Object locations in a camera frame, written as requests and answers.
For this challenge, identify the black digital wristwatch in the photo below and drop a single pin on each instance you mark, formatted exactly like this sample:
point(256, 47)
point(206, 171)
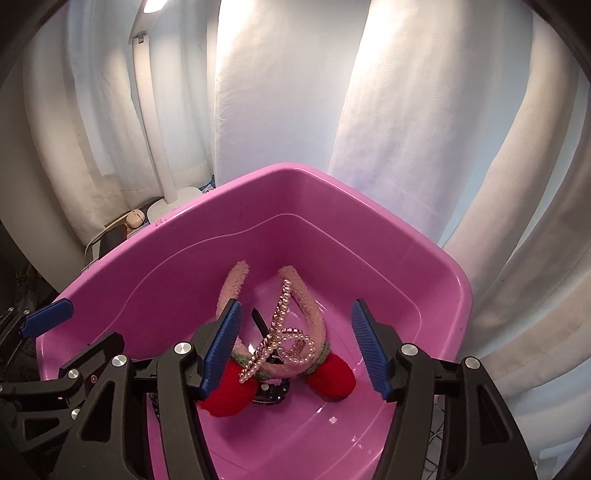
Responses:
point(272, 394)

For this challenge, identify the pink plastic bin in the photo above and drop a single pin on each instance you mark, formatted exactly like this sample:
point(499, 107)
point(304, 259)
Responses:
point(406, 286)

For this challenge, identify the cream curtain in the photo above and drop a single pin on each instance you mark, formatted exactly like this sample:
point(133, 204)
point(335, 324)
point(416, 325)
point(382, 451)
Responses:
point(286, 92)

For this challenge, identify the pink strawberry headband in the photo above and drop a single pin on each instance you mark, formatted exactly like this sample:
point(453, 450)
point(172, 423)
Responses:
point(332, 374)

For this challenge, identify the pearl hair claw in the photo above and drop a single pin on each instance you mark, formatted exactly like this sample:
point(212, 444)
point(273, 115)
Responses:
point(279, 318)

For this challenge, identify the white desk lamp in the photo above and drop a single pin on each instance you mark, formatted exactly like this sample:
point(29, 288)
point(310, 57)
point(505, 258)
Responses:
point(152, 138)

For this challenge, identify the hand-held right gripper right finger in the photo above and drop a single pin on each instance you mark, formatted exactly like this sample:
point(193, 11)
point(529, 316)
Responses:
point(371, 350)

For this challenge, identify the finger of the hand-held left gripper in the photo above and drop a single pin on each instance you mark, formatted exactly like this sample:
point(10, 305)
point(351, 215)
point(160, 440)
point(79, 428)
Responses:
point(48, 318)
point(99, 353)

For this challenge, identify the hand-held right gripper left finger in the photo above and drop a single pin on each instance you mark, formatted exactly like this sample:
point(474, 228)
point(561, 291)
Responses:
point(221, 350)

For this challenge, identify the small round cream gadget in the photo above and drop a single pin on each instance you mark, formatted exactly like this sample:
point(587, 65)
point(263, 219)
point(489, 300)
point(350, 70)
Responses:
point(135, 217)

